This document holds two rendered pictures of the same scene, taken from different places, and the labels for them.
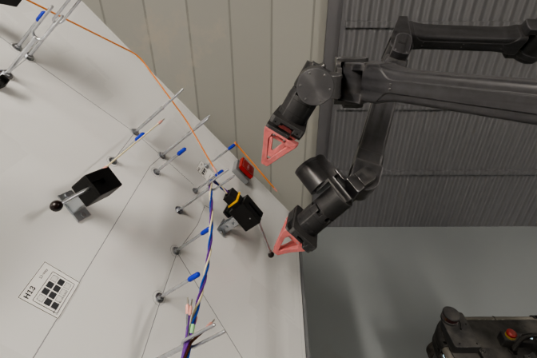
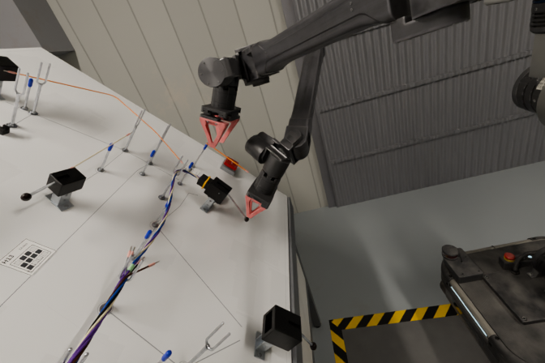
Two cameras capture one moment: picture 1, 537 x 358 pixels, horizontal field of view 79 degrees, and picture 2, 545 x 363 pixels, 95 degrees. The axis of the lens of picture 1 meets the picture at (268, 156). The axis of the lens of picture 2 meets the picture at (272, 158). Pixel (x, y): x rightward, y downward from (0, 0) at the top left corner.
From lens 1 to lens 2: 0.25 m
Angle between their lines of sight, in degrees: 9
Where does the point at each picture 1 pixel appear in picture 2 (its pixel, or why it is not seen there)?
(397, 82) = (268, 49)
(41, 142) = (36, 164)
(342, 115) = (325, 115)
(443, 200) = (432, 162)
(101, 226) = (83, 212)
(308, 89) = (207, 75)
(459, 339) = (461, 270)
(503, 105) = (321, 28)
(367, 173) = (293, 134)
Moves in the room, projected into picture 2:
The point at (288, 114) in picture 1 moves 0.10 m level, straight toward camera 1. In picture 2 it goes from (215, 104) to (201, 116)
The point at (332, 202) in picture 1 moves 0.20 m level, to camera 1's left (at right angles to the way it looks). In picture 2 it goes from (272, 164) to (196, 182)
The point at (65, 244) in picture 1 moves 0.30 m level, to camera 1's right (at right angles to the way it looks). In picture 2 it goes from (47, 226) to (203, 187)
